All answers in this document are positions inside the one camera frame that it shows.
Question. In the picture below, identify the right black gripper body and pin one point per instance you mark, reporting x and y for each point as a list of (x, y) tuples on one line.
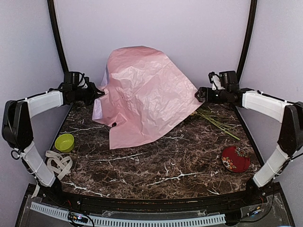
[(222, 98)]

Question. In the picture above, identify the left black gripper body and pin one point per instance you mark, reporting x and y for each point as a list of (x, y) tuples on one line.
[(86, 95)]

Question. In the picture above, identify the pink purple wrapping paper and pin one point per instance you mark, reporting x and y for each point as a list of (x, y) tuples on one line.
[(145, 96)]

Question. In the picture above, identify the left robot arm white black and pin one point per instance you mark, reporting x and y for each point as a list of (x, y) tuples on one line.
[(17, 128)]

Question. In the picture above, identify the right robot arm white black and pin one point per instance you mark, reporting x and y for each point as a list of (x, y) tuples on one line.
[(286, 117)]

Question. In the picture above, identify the lime green bowl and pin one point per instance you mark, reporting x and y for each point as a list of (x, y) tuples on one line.
[(65, 143)]

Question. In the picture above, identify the red floral dish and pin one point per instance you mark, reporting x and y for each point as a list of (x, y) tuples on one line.
[(235, 159)]

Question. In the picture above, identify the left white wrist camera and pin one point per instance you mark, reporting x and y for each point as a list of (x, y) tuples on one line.
[(84, 81)]

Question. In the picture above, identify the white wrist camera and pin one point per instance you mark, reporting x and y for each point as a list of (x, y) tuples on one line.
[(215, 81), (84, 81)]

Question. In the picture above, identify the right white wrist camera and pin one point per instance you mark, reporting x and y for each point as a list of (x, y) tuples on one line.
[(215, 81)]

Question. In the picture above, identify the right black frame post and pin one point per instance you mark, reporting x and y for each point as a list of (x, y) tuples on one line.
[(247, 38)]

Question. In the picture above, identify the black front table rail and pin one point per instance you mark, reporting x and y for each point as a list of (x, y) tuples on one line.
[(228, 202)]

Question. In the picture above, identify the white slotted cable duct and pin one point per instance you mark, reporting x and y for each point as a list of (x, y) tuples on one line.
[(130, 219)]

